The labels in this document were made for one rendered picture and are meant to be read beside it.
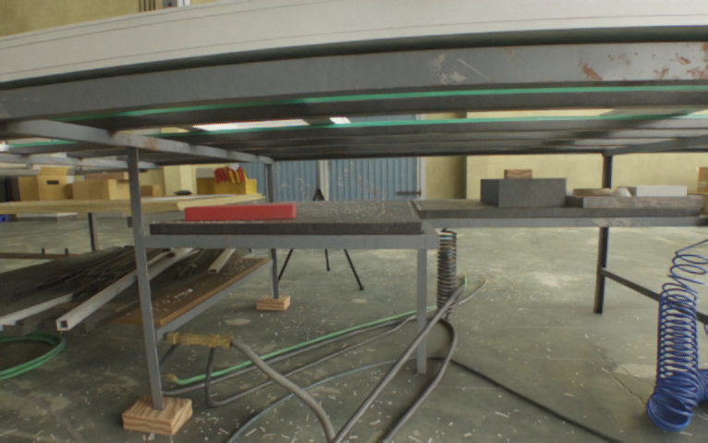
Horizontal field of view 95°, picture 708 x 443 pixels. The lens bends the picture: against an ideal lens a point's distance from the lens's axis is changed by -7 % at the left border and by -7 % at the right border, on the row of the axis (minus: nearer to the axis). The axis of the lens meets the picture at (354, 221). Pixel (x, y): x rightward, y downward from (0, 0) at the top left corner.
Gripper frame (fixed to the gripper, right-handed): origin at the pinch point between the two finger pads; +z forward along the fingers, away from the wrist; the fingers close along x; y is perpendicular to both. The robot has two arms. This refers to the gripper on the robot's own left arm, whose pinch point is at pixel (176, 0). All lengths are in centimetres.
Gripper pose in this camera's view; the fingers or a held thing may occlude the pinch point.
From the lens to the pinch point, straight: 62.9
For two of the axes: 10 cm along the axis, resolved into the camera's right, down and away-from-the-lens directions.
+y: -9.9, 0.0, 1.5
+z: 0.2, 9.9, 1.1
